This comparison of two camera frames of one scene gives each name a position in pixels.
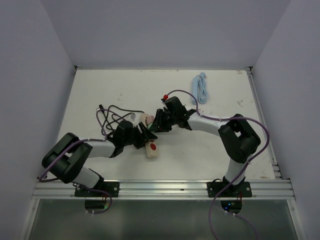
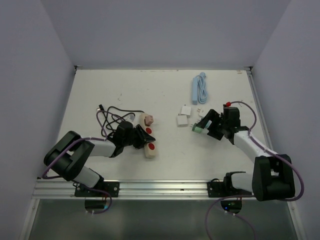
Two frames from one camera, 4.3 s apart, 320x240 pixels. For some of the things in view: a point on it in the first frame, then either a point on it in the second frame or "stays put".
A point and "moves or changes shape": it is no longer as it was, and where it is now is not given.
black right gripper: [158, 125] to [214, 116]
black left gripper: [146, 137] stays put
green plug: [150, 125] moves or changes shape
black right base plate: [242, 190] stays put
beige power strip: [151, 146] stays put
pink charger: [150, 119] stays put
